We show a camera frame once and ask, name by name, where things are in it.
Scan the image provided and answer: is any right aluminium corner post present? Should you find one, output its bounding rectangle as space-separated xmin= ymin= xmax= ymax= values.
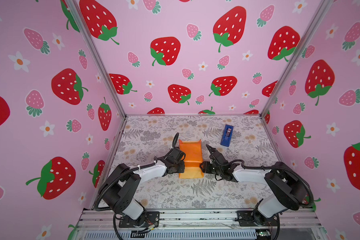
xmin=260 ymin=0 xmax=333 ymax=121

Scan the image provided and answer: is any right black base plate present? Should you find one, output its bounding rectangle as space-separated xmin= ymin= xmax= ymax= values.
xmin=235 ymin=211 xmax=280 ymax=227

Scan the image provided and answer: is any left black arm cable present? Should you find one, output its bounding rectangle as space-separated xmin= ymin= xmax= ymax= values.
xmin=93 ymin=132 xmax=181 ymax=240

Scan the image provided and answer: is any aluminium front frame rail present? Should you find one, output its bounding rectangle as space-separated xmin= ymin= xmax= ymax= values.
xmin=70 ymin=209 xmax=329 ymax=240

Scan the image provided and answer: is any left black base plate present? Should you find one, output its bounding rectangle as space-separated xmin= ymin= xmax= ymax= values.
xmin=118 ymin=211 xmax=160 ymax=228

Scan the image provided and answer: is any aluminium corner post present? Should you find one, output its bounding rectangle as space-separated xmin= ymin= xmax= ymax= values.
xmin=260 ymin=0 xmax=333 ymax=121
xmin=67 ymin=0 xmax=127 ymax=120

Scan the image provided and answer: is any left aluminium corner post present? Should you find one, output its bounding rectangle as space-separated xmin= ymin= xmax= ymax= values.
xmin=67 ymin=0 xmax=127 ymax=120

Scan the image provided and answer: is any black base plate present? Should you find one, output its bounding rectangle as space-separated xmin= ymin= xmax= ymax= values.
xmin=118 ymin=211 xmax=160 ymax=228
xmin=235 ymin=211 xmax=280 ymax=227

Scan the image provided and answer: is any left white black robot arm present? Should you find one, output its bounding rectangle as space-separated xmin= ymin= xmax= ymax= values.
xmin=94 ymin=147 xmax=186 ymax=221

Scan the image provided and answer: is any blue tape dispenser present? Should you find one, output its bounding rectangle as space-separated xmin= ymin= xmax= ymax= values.
xmin=221 ymin=125 xmax=234 ymax=147

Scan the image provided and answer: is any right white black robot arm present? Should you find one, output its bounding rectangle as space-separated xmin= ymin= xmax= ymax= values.
xmin=200 ymin=145 xmax=314 ymax=226

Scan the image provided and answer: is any orange yellow wrapping paper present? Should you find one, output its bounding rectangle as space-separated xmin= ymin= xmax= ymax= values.
xmin=179 ymin=140 xmax=204 ymax=179

